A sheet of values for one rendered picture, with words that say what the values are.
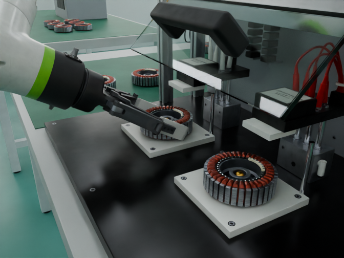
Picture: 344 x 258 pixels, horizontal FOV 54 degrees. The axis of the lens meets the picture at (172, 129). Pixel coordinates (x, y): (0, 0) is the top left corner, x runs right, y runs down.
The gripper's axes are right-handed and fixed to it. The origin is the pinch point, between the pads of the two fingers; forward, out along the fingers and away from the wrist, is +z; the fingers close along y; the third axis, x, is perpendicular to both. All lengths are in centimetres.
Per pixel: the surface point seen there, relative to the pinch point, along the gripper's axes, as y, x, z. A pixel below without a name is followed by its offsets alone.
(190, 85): -2.2, -9.1, 0.2
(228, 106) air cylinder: -3.2, -8.5, 11.0
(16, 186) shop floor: 121, 88, 9
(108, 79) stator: 41.0, 1.6, 0.6
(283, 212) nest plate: -31.6, 0.6, 4.5
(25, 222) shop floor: 86, 87, 10
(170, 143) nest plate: -6.1, 2.9, -0.6
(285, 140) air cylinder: -21.1, -8.3, 10.4
